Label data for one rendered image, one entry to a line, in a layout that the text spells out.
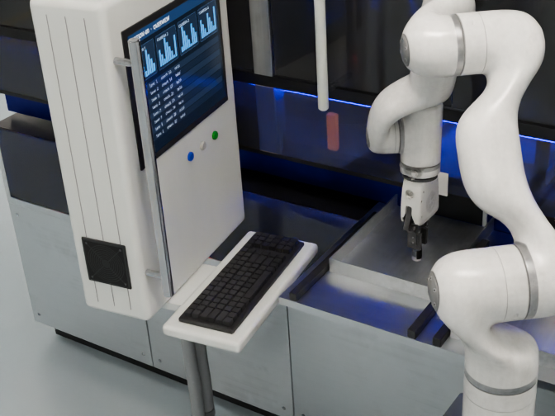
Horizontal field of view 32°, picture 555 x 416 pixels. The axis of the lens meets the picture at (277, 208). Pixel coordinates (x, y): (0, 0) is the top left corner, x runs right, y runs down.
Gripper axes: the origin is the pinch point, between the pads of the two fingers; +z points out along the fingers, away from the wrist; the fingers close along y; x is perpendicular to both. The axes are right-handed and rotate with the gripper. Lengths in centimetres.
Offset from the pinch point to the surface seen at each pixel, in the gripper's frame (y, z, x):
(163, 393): 23, 97, 100
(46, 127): 27, 11, 141
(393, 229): 16.5, 9.6, 13.8
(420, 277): 0.6, 10.5, -0.9
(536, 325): -4.4, 10.8, -29.2
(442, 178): 18.8, -5.7, 2.8
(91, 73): -37, -40, 55
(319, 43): 10.1, -36.7, 30.3
